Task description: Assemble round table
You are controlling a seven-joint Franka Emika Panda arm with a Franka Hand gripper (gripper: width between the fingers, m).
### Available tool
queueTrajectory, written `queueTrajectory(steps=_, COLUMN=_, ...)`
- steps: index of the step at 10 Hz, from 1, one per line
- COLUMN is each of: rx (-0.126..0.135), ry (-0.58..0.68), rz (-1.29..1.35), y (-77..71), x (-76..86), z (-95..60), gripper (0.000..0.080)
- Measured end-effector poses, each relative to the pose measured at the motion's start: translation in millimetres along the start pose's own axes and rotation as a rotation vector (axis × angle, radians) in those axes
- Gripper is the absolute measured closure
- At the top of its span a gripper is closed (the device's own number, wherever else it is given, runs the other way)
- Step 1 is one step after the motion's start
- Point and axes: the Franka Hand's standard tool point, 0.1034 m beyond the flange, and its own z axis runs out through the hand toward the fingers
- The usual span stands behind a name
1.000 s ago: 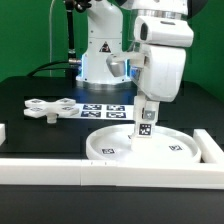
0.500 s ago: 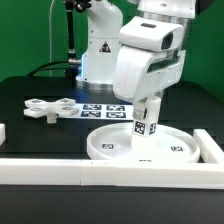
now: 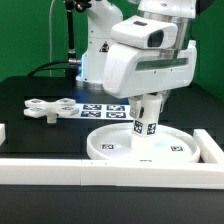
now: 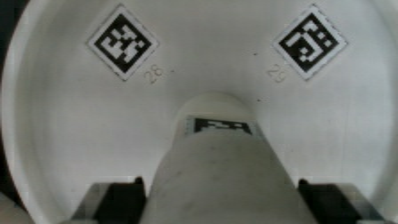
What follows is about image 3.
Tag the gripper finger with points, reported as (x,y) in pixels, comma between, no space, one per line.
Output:
(135,106)
(163,98)

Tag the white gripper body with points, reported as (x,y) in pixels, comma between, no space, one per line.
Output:
(139,62)

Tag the white round table top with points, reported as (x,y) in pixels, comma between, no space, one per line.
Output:
(118,142)

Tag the white cross-shaped table base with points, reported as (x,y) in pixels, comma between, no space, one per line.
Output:
(37,108)

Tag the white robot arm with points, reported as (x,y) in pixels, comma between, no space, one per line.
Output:
(103,15)

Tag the white marker sheet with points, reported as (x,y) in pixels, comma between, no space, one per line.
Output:
(102,112)

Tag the white right fence rail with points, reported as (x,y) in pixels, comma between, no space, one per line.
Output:
(209,150)

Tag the white fence rail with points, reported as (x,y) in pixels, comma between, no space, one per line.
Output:
(110,173)
(2,134)
(209,150)

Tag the white left fence rail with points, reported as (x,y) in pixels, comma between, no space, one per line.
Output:
(2,134)

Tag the white front fence rail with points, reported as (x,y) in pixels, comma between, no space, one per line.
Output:
(110,173)

